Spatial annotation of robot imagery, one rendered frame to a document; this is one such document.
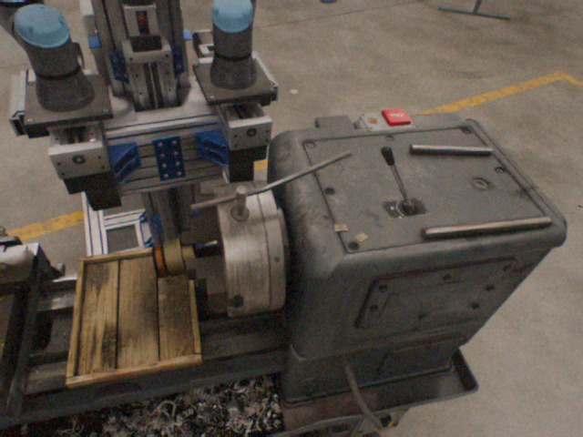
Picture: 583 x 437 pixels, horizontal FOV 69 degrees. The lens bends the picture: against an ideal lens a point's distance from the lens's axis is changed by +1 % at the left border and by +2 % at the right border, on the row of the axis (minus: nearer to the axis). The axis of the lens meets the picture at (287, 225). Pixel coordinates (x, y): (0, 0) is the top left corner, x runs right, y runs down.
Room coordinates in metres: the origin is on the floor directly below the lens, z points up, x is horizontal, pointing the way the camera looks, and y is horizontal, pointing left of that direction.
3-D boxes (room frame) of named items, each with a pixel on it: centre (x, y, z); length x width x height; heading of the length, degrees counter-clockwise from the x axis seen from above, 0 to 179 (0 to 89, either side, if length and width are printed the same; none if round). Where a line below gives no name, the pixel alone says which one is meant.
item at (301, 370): (0.76, -0.27, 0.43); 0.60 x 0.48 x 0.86; 108
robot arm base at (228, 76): (1.24, 0.23, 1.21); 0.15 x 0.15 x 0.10
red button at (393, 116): (0.97, -0.25, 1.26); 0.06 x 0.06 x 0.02; 18
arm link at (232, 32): (1.25, 0.23, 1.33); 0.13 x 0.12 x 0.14; 5
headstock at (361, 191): (0.76, -0.27, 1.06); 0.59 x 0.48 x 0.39; 108
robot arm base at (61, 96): (1.03, 0.68, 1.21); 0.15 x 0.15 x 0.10
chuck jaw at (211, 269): (0.51, 0.15, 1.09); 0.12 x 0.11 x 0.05; 18
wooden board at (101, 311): (0.53, 0.36, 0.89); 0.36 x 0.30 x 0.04; 18
